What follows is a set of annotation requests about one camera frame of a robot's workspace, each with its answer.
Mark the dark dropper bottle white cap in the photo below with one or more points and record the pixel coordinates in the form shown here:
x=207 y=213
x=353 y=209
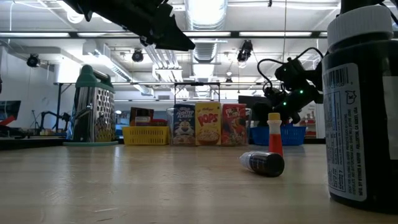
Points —
x=264 y=163

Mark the red Froot Loops cereal box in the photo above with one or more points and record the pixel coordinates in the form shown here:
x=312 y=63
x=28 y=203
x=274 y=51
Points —
x=234 y=124

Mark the black background robot arm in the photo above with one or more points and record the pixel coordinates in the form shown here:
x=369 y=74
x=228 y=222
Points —
x=54 y=119

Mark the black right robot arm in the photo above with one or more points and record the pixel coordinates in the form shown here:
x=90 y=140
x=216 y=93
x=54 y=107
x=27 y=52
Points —
x=311 y=93

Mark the yellow plastic basket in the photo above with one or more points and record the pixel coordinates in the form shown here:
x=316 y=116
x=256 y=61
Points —
x=146 y=135

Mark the black bottle white ribbed cap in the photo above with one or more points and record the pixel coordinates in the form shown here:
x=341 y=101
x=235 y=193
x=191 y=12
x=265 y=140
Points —
x=367 y=124

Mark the blue plastic basket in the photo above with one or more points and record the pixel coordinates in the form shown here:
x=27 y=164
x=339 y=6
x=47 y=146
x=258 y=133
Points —
x=292 y=135

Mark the black ceiling spotlight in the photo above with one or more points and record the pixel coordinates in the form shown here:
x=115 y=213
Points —
x=137 y=55
x=33 y=60
x=245 y=51

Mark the yellow Corn Pops cereal box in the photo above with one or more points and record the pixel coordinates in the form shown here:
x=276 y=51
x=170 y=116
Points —
x=208 y=124

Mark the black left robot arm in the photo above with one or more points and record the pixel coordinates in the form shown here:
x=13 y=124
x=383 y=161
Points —
x=77 y=4

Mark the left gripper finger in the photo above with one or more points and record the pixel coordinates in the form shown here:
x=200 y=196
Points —
x=174 y=46
x=171 y=31

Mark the blue Frosted Flakes cereal box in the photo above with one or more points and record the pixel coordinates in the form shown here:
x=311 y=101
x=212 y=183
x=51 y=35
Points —
x=183 y=124

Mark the silver air duct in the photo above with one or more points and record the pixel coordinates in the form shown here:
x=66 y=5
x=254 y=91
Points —
x=205 y=18

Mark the black ceiling beam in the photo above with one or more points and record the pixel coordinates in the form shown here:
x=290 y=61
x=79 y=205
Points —
x=73 y=34

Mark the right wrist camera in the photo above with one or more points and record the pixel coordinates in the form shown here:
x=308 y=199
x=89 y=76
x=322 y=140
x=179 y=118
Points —
x=271 y=93

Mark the small red bottle yellow cap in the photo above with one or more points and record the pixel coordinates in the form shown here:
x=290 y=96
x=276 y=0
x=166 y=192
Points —
x=275 y=143

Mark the black background monitor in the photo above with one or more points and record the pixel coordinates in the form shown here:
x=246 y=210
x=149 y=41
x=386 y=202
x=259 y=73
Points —
x=245 y=99

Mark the black background workstation frame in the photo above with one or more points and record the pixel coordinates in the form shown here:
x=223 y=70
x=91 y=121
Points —
x=59 y=105

